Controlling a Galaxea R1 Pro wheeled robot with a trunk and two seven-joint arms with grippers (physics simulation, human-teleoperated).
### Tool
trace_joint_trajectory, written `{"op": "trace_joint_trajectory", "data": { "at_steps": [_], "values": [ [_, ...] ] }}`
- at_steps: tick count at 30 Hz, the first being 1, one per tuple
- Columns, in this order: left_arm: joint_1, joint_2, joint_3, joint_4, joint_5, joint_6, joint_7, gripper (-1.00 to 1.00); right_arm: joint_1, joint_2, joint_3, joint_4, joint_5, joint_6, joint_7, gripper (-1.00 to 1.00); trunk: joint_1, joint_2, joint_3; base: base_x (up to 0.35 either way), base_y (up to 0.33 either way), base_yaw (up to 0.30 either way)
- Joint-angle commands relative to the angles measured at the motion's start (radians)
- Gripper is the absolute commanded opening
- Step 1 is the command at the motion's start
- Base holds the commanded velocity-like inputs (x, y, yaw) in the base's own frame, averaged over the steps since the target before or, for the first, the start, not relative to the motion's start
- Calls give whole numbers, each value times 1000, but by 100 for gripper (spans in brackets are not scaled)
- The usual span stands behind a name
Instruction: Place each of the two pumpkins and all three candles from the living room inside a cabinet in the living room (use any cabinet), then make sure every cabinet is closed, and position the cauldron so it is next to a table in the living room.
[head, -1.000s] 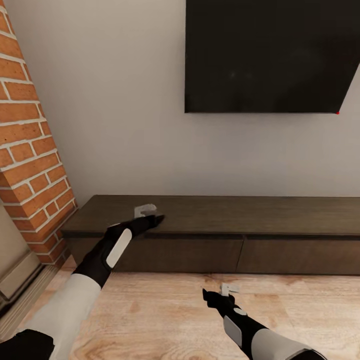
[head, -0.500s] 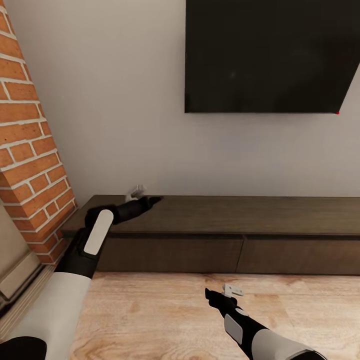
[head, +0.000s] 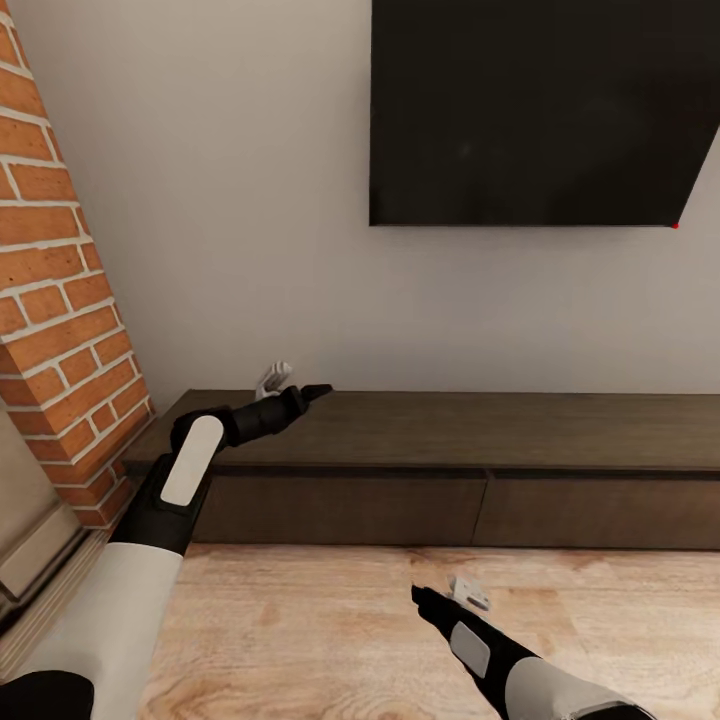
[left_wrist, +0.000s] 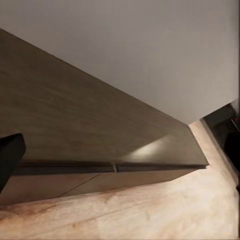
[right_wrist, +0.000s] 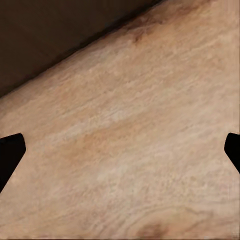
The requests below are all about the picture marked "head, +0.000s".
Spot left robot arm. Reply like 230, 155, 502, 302
0, 361, 333, 720

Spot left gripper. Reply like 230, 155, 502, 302
251, 384, 333, 437

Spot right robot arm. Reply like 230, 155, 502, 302
411, 576, 660, 720

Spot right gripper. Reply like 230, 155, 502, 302
411, 586, 462, 634

